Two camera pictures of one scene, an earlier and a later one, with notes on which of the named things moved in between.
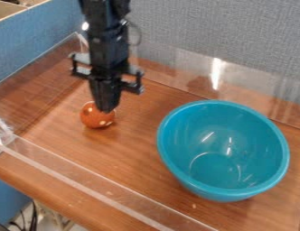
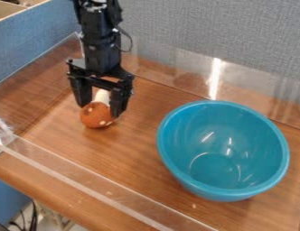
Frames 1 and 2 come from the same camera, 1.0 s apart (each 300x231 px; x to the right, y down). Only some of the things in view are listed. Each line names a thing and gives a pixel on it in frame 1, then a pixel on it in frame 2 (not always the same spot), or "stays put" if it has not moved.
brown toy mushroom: (96, 118) stays put
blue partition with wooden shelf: (31, 26) stays put
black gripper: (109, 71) -> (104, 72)
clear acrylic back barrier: (255, 67) stays put
